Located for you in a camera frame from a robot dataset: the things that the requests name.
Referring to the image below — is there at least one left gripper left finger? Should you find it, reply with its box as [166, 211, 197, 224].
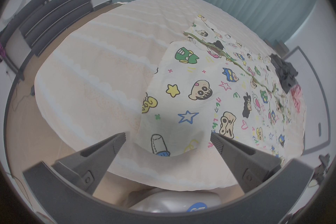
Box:
[51, 132, 126, 196]

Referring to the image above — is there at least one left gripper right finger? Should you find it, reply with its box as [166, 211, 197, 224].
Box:
[210, 132, 282, 194]

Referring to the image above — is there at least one white printed pyjama top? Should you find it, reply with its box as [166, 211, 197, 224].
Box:
[134, 14, 293, 167]

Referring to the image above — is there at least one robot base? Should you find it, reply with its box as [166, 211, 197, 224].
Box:
[123, 187, 222, 214]

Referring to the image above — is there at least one bed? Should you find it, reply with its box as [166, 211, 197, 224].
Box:
[34, 0, 332, 190]

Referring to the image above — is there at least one pink garment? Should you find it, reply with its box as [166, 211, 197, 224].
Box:
[289, 85, 303, 113]

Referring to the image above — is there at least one black garment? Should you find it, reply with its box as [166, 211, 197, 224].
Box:
[270, 54, 299, 93]

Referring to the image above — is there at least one grey bedside table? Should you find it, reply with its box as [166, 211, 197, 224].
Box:
[264, 39, 290, 53]

